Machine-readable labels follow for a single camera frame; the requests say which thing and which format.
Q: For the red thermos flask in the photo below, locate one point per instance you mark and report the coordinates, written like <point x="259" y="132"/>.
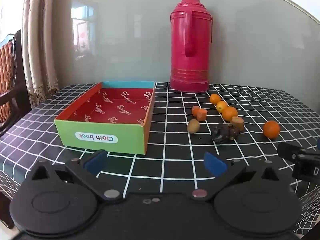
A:
<point x="191" y="55"/>

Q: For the beige curtain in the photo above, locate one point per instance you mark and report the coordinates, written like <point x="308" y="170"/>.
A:
<point x="37" y="55"/>

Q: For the black white checkered tablecloth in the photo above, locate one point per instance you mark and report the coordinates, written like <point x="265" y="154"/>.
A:
<point x="172" y="140"/>

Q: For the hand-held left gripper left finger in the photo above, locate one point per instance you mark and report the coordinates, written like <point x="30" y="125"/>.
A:
<point x="96" y="162"/>

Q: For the brown kiwi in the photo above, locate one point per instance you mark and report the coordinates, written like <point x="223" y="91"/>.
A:
<point x="193" y="126"/>

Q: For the colourful cardboard box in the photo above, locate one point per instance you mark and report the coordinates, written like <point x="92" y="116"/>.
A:
<point x="100" y="132"/>

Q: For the small orange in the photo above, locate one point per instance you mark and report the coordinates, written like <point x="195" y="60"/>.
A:
<point x="215" y="99"/>
<point x="230" y="113"/>
<point x="271" y="129"/>
<point x="222" y="106"/>

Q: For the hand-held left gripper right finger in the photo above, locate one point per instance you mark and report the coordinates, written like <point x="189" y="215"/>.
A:
<point x="212" y="163"/>

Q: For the dark wrinkled fruit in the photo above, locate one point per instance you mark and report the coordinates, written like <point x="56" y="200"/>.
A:
<point x="220" y="134"/>

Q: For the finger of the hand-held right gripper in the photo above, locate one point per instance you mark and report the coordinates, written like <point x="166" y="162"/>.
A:
<point x="287" y="150"/>

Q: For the wooden chair with orange cushion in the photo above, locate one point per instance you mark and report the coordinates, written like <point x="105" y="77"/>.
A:
<point x="7" y="80"/>

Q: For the brown wrinkled fruit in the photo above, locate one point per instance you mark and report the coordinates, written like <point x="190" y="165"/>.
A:
<point x="235" y="131"/>

